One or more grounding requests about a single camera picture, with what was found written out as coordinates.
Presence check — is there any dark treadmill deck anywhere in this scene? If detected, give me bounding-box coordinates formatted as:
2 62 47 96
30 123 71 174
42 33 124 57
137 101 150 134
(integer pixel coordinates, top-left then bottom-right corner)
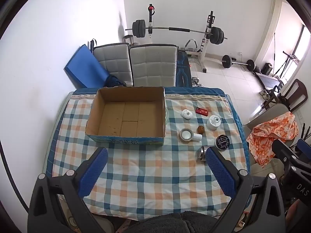
255 71 283 90

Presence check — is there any orange patterned cloth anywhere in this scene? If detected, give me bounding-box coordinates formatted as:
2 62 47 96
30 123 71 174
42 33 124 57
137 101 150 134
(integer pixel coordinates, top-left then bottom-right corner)
247 112 299 167

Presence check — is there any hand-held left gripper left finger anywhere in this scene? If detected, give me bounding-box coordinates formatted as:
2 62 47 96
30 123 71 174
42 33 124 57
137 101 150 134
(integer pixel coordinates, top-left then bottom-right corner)
27 147 108 233

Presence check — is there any black exercise stand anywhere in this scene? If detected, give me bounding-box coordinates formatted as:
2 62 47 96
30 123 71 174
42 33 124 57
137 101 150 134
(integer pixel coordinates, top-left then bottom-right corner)
272 31 300 78

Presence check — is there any black round tin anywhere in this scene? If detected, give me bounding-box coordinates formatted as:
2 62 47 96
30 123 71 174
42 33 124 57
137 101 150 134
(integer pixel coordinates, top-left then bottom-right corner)
215 135 231 151

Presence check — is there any white round jar printed lid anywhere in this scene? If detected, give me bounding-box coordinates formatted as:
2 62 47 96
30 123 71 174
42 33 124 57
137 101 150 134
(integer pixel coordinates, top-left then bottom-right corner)
206 115 221 130

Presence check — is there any grey exercise handle frame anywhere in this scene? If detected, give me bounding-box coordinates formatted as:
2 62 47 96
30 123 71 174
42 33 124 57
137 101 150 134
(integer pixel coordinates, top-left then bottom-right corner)
185 39 198 52

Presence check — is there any blue folded mat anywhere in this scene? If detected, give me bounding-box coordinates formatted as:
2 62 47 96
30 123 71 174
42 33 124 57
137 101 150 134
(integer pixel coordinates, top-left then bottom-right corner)
64 44 110 89

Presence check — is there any cardboard box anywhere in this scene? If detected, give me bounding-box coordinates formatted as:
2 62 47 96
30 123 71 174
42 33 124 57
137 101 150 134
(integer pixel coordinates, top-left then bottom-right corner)
85 86 168 146

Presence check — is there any brown wooden chair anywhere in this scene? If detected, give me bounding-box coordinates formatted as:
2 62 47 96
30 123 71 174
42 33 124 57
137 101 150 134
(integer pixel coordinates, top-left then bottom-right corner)
264 79 308 113

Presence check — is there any short floor barbell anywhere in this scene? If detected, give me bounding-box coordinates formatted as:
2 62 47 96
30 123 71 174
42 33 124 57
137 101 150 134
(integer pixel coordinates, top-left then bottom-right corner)
222 55 255 71

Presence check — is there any metal cylinder can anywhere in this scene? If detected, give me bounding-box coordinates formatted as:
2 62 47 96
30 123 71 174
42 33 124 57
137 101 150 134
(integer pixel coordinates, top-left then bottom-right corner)
197 146 211 162

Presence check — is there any wide grey padded chair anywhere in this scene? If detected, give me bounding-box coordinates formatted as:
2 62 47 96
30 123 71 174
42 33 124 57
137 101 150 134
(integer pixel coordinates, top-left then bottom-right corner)
129 44 178 87

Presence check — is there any black weight bench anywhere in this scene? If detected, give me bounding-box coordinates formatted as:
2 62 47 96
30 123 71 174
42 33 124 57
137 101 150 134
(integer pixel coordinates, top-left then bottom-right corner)
175 51 192 87

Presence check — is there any beige chair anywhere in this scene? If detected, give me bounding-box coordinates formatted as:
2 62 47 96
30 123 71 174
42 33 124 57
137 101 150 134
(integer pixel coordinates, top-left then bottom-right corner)
243 103 295 133

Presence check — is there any white squat rack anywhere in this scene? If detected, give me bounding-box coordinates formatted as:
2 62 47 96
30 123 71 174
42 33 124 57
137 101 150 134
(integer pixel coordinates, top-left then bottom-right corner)
147 4 217 73

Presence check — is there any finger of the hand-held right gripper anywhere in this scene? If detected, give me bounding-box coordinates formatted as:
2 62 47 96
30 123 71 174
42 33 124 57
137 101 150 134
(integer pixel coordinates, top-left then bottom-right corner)
297 139 311 155
272 139 311 173

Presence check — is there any person's right hand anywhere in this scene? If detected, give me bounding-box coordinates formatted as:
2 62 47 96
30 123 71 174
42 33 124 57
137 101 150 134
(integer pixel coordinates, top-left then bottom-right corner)
284 200 302 231

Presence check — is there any barbell with black plates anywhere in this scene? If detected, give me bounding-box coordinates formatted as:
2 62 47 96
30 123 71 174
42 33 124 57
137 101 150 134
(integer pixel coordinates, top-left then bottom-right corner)
125 19 228 45

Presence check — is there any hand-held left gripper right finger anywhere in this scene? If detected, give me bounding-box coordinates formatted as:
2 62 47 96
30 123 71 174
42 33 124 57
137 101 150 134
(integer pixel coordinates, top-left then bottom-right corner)
206 147 286 233

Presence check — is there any dark fuzzy clothing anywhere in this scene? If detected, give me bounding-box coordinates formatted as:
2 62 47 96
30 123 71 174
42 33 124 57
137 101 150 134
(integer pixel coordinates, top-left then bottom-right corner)
117 211 219 233

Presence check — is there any dark blue bag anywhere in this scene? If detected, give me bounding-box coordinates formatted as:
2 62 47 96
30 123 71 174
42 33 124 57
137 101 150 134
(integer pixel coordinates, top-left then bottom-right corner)
106 75 127 88

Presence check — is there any white jar silver lid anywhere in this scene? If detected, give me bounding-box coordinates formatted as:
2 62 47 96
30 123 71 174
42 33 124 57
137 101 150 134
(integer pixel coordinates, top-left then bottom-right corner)
180 128 203 142

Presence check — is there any narrow grey padded chair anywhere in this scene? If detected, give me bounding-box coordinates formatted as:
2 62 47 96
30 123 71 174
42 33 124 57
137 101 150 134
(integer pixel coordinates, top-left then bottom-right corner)
93 43 134 87

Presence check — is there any checked tablecloth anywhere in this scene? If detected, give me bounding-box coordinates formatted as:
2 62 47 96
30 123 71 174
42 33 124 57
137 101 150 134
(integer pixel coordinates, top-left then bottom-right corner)
47 87 251 220

